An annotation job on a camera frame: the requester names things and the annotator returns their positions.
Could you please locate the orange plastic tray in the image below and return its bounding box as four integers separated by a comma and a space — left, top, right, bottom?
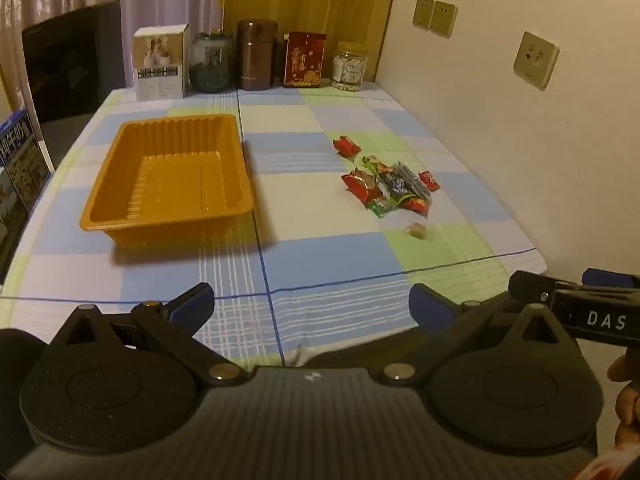
79, 114, 256, 248

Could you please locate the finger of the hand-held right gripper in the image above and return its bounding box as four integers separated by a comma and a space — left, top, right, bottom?
582, 268, 640, 289
508, 270, 583, 306

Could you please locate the long green snack packet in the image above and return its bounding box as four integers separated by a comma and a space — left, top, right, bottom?
362, 155, 432, 208

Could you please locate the person's right hand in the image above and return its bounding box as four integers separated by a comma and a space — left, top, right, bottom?
606, 354, 640, 461

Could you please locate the beige data wall socket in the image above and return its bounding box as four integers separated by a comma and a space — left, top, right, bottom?
512, 31, 561, 92

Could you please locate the red gold gift box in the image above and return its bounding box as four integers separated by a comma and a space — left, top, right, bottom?
283, 31, 328, 89

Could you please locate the checked tablecloth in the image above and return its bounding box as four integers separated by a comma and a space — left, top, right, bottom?
0, 80, 548, 368

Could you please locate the brown metal thermos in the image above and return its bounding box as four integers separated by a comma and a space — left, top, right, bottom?
236, 19, 279, 92

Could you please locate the clear plastic nut jar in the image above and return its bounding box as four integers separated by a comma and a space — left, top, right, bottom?
331, 41, 369, 93

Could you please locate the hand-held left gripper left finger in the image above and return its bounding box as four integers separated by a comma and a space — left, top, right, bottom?
50, 282, 249, 387

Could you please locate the blue printed box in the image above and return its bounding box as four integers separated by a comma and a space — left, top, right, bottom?
0, 109, 53, 281

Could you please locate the green glass jar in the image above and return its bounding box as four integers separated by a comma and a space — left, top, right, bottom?
189, 30, 236, 94

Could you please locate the red white snack packet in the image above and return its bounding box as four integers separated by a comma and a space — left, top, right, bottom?
400, 196, 432, 218

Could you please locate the red pillow snack packet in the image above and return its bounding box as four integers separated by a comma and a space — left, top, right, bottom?
332, 135, 362, 158

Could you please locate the white printed carton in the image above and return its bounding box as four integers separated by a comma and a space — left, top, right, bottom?
132, 24, 191, 102

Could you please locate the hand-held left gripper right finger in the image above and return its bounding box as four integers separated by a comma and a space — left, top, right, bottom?
378, 283, 580, 387

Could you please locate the black monitor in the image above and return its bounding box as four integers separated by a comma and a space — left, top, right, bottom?
21, 0, 126, 171

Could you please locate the red brown snack packet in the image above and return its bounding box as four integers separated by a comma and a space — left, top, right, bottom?
341, 170, 383, 204

